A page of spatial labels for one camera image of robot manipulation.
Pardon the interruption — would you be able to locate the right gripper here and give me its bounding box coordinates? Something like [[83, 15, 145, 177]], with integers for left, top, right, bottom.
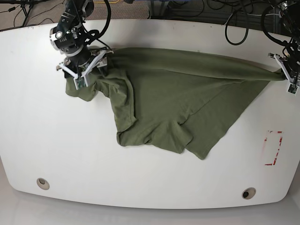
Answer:
[[62, 46, 114, 79]]

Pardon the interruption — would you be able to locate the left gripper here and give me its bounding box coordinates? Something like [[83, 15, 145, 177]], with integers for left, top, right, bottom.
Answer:
[[268, 53, 300, 86]]

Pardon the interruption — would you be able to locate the olive green t-shirt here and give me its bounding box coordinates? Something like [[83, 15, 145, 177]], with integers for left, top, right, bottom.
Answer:
[[66, 48, 283, 159]]

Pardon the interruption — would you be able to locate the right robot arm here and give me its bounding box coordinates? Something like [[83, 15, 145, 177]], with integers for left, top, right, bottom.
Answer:
[[49, 0, 112, 81]]

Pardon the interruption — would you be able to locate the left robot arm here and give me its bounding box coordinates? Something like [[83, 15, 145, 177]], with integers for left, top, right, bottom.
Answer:
[[225, 0, 300, 88]]

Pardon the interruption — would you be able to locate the red tape rectangle marking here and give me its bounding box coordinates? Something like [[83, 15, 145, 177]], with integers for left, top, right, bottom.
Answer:
[[262, 130, 283, 166]]

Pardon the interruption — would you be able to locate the black tripod stand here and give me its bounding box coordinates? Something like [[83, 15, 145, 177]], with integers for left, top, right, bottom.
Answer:
[[0, 0, 47, 29]]

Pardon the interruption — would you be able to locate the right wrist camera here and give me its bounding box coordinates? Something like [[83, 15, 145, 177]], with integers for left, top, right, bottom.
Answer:
[[73, 76, 90, 90]]

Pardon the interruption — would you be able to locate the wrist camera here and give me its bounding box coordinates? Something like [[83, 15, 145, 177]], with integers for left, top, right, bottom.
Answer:
[[287, 82, 300, 96], [73, 76, 90, 90]]

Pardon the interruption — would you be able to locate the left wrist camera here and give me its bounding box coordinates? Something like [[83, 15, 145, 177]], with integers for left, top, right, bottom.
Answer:
[[287, 82, 300, 96]]

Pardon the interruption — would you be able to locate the left table cable grommet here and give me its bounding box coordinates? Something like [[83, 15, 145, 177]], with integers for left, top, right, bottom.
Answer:
[[37, 178, 50, 190]]

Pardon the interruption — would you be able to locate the table cable grommet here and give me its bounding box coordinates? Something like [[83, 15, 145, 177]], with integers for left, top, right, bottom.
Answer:
[[242, 187, 256, 200], [37, 178, 50, 190]]

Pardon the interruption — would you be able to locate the right table cable grommet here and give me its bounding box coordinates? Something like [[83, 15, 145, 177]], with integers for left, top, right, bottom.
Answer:
[[242, 187, 256, 200]]

